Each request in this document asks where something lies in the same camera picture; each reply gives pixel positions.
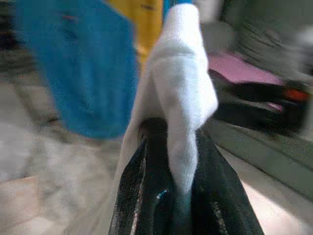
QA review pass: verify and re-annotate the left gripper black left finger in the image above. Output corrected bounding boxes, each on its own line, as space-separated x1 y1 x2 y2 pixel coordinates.
109 117 184 235

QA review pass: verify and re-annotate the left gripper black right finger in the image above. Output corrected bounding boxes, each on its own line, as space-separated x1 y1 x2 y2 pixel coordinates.
193 132 265 235

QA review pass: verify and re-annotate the white garment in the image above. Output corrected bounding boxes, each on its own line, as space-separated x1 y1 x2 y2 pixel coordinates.
114 3 220 196

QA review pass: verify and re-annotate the pink cushion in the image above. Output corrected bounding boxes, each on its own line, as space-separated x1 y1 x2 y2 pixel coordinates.
207 52 286 86

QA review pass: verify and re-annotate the dark green sofa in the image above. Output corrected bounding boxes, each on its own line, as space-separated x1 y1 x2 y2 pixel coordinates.
202 0 313 196

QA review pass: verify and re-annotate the bright blue shirt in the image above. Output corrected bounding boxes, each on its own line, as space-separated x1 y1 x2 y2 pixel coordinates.
14 0 140 140

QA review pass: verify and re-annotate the yellow shirt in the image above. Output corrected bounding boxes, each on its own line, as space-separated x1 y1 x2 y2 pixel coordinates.
107 0 164 63

